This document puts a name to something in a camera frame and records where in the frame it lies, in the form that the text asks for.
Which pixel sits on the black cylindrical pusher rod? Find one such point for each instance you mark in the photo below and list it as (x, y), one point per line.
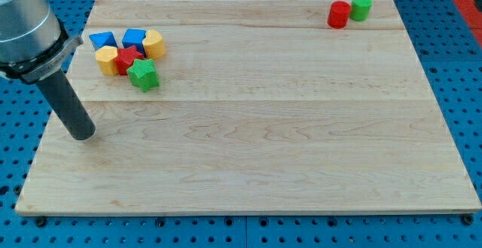
(62, 98)

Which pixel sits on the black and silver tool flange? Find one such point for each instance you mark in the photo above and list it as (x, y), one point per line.
(44, 65)

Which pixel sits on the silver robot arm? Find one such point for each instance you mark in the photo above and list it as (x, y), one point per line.
(34, 45)

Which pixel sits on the red star block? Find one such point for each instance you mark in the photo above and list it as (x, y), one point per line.
(125, 58)

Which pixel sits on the green star block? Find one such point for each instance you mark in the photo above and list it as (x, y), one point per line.
(143, 74)

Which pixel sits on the light wooden board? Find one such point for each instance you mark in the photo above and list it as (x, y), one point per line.
(262, 110)

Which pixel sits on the yellow hexagon block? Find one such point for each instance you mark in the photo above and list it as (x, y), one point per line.
(105, 58)

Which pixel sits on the blue triangle block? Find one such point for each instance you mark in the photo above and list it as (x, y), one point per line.
(102, 39)

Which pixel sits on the blue cube block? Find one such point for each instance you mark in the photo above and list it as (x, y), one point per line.
(134, 37)

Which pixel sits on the yellow heart block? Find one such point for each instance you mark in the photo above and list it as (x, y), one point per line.
(154, 45)

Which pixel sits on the red cylinder block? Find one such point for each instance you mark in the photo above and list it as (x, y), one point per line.
(339, 14)

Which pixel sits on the green cylinder block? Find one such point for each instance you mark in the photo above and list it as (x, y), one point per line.
(360, 9)

